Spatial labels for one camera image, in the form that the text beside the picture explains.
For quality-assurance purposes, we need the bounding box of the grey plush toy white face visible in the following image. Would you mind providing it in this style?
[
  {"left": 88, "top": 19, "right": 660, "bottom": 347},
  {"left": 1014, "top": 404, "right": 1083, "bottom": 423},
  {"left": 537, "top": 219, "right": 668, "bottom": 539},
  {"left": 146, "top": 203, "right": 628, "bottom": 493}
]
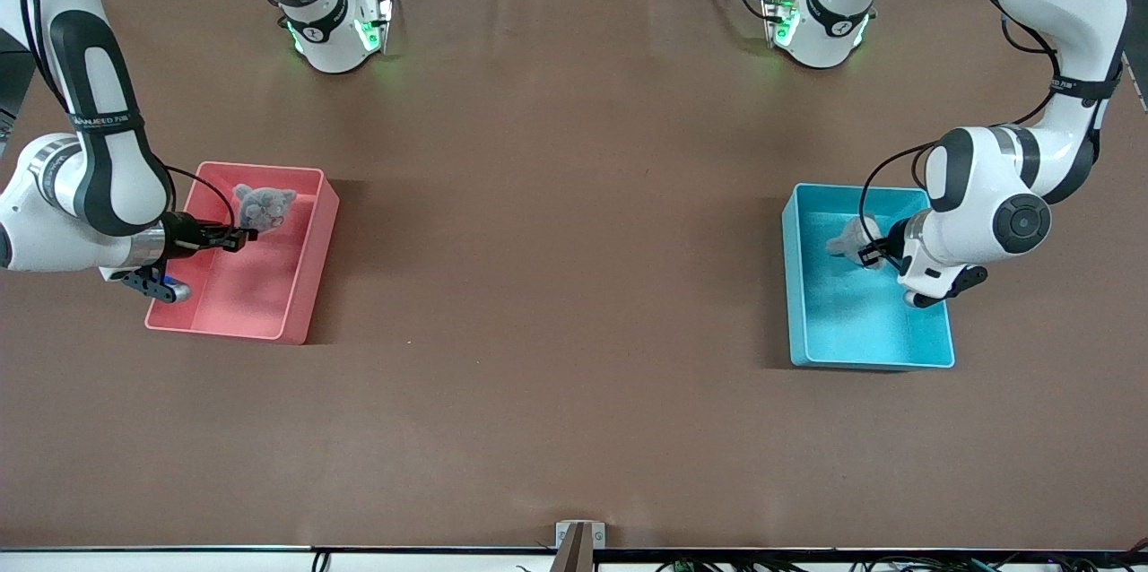
[{"left": 825, "top": 212, "right": 889, "bottom": 273}]

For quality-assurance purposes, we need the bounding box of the plain grey plush toy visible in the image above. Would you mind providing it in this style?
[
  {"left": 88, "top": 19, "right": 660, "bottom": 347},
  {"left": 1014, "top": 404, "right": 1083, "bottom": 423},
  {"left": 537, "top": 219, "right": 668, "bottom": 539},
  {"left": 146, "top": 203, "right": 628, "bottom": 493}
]
[{"left": 231, "top": 184, "right": 299, "bottom": 230}]

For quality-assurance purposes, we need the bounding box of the pink plastic box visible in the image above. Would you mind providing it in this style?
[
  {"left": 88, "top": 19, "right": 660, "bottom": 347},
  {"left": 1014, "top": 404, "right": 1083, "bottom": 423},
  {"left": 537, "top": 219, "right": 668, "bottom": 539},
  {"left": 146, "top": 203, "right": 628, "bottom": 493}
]
[{"left": 144, "top": 161, "right": 341, "bottom": 346}]

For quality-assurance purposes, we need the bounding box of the blue plastic box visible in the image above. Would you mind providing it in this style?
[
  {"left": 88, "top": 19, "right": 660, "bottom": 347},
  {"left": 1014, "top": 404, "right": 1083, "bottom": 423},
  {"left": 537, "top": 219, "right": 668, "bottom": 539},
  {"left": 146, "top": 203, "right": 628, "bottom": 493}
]
[{"left": 780, "top": 183, "right": 956, "bottom": 371}]

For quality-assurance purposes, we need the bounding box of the metal base connector plate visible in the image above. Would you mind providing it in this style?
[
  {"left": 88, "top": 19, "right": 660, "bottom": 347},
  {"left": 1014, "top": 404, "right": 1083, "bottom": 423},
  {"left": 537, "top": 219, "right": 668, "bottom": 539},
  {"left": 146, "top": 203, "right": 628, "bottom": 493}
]
[
  {"left": 761, "top": 0, "right": 801, "bottom": 49},
  {"left": 352, "top": 0, "right": 396, "bottom": 56}
]

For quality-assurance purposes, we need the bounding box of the metal table edge bracket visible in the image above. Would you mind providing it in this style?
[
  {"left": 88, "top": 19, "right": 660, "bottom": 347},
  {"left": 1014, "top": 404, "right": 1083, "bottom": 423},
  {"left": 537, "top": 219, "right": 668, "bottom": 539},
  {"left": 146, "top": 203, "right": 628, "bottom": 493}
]
[{"left": 555, "top": 521, "right": 606, "bottom": 549}]

